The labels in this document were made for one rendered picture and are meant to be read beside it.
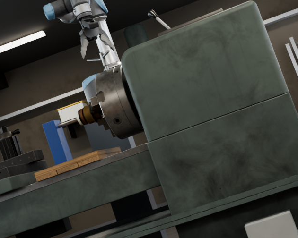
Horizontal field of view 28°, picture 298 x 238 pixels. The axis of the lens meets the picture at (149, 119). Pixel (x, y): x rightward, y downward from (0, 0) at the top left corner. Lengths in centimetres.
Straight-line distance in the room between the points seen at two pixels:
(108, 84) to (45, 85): 777
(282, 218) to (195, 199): 35
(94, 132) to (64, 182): 61
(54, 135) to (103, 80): 36
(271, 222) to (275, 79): 55
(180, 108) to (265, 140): 35
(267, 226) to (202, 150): 39
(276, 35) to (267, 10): 44
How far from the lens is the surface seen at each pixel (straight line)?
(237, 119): 235
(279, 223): 230
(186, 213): 232
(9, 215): 269
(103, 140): 311
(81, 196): 255
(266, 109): 234
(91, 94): 318
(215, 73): 236
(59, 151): 271
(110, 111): 251
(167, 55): 240
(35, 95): 1032
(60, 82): 1022
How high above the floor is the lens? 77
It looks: 4 degrees up
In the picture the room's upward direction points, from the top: 19 degrees counter-clockwise
